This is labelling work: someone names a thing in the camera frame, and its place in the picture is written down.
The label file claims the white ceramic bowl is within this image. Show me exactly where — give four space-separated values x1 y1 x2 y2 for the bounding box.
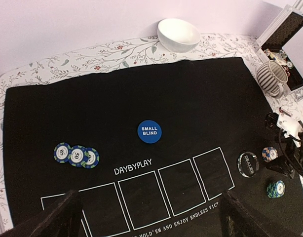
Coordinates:
157 18 201 53

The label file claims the clear acrylic dealer button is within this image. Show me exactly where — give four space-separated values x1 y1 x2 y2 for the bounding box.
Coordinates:
237 151 259 178

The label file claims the striped grey mug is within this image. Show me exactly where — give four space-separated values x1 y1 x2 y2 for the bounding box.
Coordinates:
257 60 288 98

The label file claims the blue small blind button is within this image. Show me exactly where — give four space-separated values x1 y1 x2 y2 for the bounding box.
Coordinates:
137 120 162 144

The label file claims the blue peach chip stack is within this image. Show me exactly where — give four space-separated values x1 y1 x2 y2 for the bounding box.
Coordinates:
262 147 278 162

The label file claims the green chip stack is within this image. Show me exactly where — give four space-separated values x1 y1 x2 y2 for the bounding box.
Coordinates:
266 180 285 198

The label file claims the black poker mat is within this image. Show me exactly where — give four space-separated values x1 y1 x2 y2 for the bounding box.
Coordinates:
3 58 303 237

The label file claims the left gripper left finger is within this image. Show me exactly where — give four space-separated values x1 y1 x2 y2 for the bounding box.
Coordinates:
0 190 82 237

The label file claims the blue fifty chips row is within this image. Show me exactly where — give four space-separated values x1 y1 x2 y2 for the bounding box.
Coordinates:
53 142 100 169

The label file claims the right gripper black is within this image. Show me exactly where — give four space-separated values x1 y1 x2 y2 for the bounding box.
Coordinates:
265 138 303 179

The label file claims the black triangular card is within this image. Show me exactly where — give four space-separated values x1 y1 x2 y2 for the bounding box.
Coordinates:
279 107 292 117

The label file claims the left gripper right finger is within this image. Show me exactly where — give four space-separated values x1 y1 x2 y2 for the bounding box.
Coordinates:
219 191 301 237

